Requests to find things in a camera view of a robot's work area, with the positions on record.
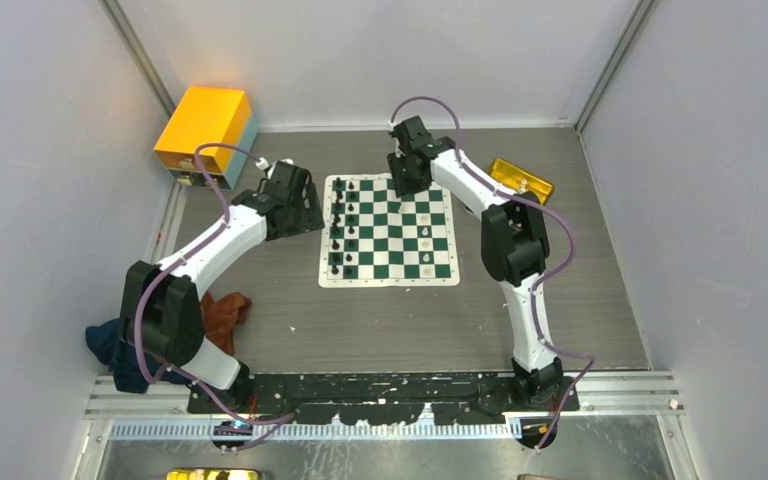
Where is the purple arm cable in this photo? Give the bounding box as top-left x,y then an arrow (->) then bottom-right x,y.
133,142 -> 299,453
389,96 -> 596,452

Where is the yellow teal drawer box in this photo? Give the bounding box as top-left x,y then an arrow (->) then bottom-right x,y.
154,86 -> 259,191

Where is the orange cloth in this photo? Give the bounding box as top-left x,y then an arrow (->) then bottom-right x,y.
200,292 -> 252,356

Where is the dark blue cloth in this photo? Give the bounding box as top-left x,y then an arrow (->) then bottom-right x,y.
85,319 -> 187,395

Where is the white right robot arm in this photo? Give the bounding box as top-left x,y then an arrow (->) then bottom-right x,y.
387,116 -> 563,411

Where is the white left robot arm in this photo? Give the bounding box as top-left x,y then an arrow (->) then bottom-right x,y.
118,161 -> 324,413

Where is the yellow transparent tray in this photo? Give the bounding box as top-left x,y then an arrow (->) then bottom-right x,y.
487,158 -> 555,205

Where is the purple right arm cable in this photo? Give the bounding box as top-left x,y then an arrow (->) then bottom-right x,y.
389,96 -> 596,452

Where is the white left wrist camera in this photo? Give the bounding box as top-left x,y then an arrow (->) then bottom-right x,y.
255,157 -> 294,178

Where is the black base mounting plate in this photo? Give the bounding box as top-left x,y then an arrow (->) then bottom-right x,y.
216,372 -> 579,426

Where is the aluminium frame rail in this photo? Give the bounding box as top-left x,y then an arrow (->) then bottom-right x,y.
84,372 -> 685,442

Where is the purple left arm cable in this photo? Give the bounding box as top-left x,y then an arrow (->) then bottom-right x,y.
133,142 -> 299,453

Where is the green white chess board mat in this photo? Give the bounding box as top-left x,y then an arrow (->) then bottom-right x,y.
318,173 -> 460,289

